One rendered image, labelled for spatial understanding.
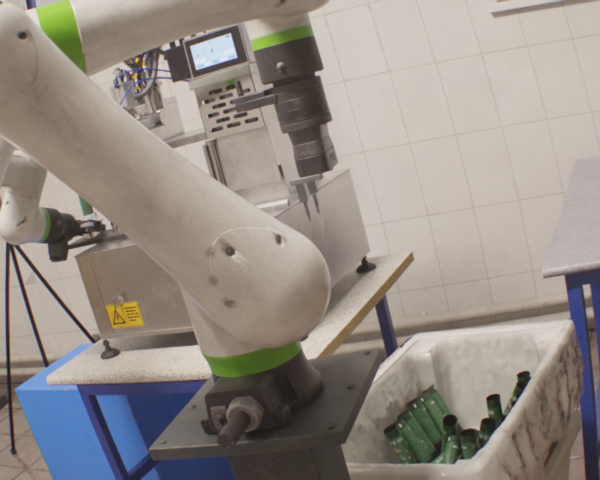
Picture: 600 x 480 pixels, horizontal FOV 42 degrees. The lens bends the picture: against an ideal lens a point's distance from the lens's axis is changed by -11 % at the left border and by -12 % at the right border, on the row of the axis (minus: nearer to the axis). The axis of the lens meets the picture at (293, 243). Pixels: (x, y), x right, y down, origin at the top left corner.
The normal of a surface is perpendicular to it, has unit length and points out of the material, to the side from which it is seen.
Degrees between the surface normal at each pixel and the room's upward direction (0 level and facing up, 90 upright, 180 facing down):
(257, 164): 90
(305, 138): 102
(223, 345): 90
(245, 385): 0
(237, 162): 90
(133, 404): 90
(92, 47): 120
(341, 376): 0
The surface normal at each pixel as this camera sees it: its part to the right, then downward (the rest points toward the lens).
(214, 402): -0.25, 0.27
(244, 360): 0.00, 0.48
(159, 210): 0.17, 0.25
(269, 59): -0.54, 0.32
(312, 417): -0.26, -0.94
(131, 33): 0.50, 0.53
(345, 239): 0.88, -0.14
